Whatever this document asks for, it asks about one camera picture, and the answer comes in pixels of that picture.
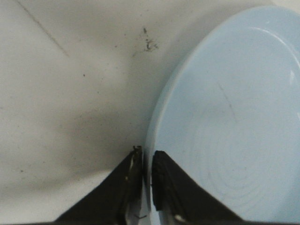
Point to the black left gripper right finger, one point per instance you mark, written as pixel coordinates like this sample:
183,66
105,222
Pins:
178,198

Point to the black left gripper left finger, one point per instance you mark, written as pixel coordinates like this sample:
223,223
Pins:
116,199

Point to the light blue round plate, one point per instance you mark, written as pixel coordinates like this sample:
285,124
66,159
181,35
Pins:
229,115

